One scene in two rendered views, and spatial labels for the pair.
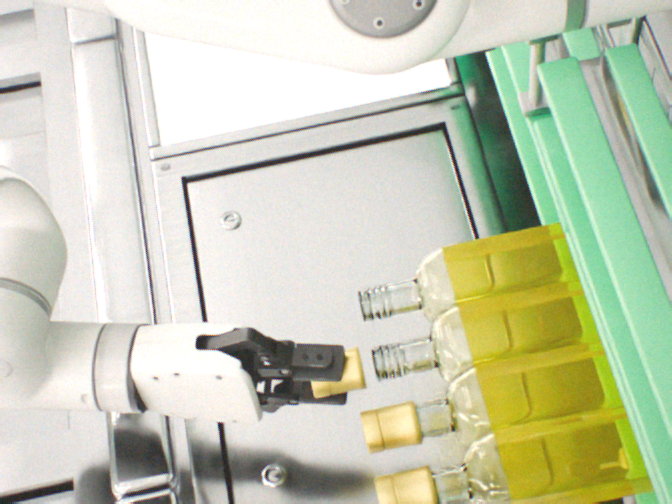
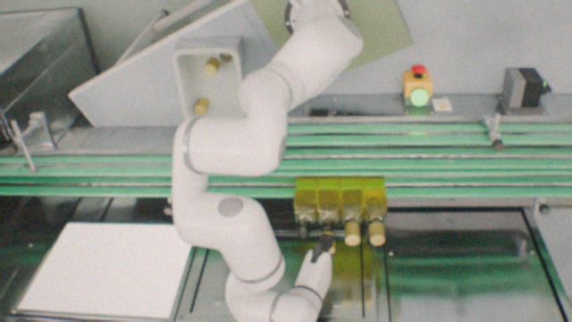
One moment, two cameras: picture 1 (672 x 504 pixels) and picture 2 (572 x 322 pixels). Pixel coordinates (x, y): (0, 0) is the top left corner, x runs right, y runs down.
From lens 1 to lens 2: 0.96 m
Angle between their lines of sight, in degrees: 57
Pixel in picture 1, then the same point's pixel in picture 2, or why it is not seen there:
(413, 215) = not seen: hidden behind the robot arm
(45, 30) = not seen: outside the picture
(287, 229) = not seen: hidden behind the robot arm
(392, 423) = (354, 228)
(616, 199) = (319, 137)
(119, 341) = (299, 291)
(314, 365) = (329, 239)
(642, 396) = (369, 164)
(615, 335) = (348, 165)
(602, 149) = (300, 137)
